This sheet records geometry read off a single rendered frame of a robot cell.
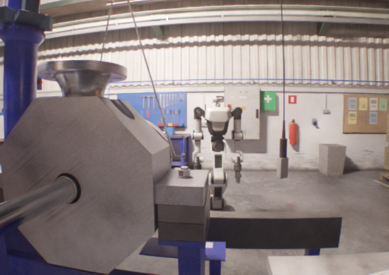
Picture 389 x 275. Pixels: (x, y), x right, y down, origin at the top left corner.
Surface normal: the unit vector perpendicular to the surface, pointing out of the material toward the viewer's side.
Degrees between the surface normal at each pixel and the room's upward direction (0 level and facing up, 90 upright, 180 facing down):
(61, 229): 90
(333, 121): 90
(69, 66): 90
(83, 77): 128
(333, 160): 93
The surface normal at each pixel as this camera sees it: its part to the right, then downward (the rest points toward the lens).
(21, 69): 0.63, 0.04
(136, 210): -0.12, 0.05
